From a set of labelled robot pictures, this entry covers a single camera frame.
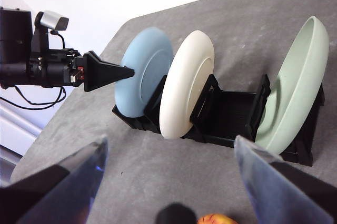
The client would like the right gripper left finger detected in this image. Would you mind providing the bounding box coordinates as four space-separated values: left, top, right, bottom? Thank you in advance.
0 137 108 224

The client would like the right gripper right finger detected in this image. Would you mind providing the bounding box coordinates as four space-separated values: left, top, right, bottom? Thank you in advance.
234 135 337 224

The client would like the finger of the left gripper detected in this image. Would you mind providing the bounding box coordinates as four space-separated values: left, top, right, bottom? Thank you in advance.
83 51 135 93

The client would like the blue round plate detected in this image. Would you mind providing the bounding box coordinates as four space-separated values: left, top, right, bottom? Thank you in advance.
114 27 174 118

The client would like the red apple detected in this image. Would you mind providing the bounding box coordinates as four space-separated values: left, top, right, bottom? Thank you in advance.
197 213 239 224

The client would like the white round plate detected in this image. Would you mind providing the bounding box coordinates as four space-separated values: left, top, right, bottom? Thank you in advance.
159 30 215 140

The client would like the black plate rack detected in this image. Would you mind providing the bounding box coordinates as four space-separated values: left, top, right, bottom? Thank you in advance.
112 74 326 167

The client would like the green round plate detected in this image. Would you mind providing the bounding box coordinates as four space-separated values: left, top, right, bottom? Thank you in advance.
254 15 330 156

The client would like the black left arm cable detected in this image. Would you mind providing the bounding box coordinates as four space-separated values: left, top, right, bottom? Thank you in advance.
0 84 67 111

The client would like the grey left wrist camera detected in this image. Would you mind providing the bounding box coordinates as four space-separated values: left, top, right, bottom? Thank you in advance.
35 10 70 32

